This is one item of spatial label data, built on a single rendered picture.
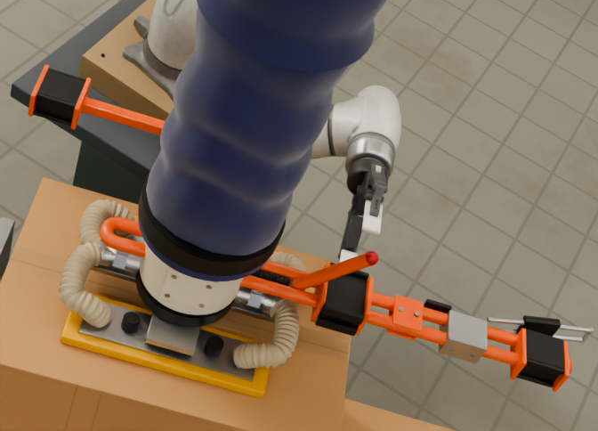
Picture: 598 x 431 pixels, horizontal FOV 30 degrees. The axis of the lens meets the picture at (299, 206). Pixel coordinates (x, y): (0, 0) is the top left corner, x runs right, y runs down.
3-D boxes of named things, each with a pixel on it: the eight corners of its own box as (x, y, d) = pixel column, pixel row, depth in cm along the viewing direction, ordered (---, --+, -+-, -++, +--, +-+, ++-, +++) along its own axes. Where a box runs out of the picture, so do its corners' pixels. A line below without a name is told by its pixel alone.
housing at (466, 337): (437, 354, 185) (448, 339, 182) (439, 322, 190) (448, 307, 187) (476, 366, 186) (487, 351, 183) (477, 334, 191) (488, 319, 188)
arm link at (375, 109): (401, 170, 212) (333, 172, 215) (407, 117, 223) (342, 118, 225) (396, 127, 205) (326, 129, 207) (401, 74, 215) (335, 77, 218)
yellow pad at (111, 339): (58, 343, 178) (62, 325, 174) (75, 295, 185) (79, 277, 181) (262, 400, 182) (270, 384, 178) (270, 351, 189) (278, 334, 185)
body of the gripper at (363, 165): (395, 161, 203) (391, 198, 196) (380, 191, 209) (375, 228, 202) (356, 150, 202) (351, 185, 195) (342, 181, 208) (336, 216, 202)
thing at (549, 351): (509, 378, 186) (522, 362, 183) (509, 343, 191) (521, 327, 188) (556, 392, 187) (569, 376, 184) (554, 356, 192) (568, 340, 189)
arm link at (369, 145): (385, 174, 213) (383, 195, 209) (341, 159, 212) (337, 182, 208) (402, 141, 207) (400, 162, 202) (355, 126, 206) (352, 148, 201)
